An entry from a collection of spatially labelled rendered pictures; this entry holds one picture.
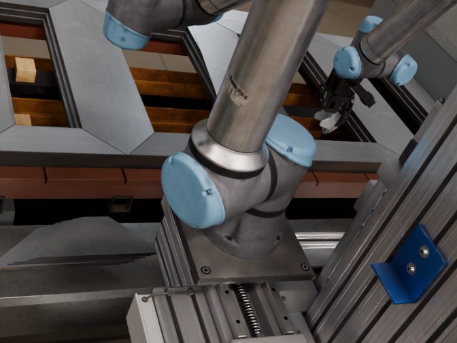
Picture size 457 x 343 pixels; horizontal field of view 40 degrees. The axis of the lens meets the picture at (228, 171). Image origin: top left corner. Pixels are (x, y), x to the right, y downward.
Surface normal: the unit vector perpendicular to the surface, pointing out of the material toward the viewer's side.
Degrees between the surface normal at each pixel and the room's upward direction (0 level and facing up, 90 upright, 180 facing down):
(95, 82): 0
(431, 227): 90
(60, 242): 0
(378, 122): 0
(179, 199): 98
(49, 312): 90
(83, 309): 90
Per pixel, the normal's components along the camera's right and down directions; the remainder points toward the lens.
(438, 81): -0.89, -0.02
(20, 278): 0.32, -0.74
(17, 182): 0.33, 0.67
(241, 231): -0.11, 0.30
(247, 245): 0.15, 0.39
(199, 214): -0.71, 0.35
